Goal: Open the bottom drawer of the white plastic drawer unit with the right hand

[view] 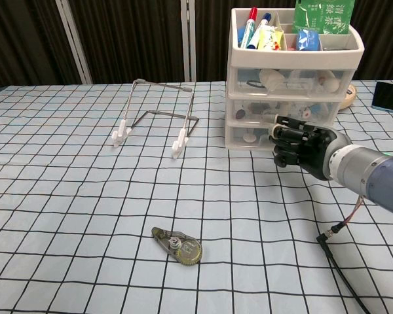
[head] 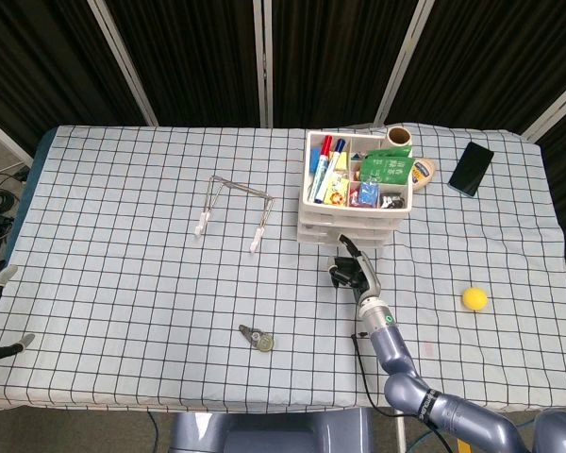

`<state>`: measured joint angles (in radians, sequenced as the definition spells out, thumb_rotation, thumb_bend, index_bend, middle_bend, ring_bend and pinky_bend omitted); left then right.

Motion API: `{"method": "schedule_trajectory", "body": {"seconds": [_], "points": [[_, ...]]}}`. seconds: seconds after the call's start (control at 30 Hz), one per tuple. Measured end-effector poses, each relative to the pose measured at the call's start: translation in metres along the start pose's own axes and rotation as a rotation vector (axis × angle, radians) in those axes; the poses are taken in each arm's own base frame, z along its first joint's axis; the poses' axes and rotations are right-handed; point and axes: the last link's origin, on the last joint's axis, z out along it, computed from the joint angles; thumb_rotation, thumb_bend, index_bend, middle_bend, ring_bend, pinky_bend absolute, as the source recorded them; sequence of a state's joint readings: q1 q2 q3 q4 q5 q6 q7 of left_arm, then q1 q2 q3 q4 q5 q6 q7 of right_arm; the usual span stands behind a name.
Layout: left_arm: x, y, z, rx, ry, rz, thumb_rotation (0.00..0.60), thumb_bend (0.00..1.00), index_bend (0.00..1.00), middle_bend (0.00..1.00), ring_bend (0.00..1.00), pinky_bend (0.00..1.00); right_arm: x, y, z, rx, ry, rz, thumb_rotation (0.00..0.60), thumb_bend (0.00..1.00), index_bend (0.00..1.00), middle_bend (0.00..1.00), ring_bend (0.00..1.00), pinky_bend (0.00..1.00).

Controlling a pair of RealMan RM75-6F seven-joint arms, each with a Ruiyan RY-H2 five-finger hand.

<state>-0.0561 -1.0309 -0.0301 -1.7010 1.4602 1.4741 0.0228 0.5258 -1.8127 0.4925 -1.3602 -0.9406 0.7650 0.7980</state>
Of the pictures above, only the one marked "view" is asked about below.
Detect checked light blue tablecloth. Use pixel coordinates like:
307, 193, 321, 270
0, 80, 393, 314

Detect clear bottom drawer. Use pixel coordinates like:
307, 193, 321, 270
227, 126, 276, 150

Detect clear top drawer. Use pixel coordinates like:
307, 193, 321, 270
231, 67, 350, 99

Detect clear drawer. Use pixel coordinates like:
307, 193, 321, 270
227, 97, 341, 128
231, 67, 350, 99
227, 126, 276, 150

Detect black cable with plug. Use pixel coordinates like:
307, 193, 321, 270
316, 196, 377, 314

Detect light blue clip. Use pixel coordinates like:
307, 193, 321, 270
310, 104, 328, 118

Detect black smartphone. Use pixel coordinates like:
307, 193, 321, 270
371, 81, 393, 114

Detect blue cap whiteboard marker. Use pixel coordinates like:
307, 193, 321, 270
248, 12, 272, 50

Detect black folding screen white frame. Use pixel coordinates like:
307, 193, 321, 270
0, 0, 393, 94

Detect red cap whiteboard marker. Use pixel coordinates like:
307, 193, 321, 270
240, 7, 259, 49

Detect yellow cartoon packet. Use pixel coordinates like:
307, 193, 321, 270
257, 24, 286, 50

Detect white drawer organizer with supplies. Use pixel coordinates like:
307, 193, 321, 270
225, 7, 366, 152

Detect blue white packet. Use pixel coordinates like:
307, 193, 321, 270
296, 28, 321, 52

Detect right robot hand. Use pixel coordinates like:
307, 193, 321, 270
265, 113, 352, 181

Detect green tea packet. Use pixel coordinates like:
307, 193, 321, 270
293, 0, 354, 35

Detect metal wire stand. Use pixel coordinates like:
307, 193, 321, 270
111, 77, 199, 160

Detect grey correction tape dispenser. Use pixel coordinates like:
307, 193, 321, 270
151, 226, 203, 266

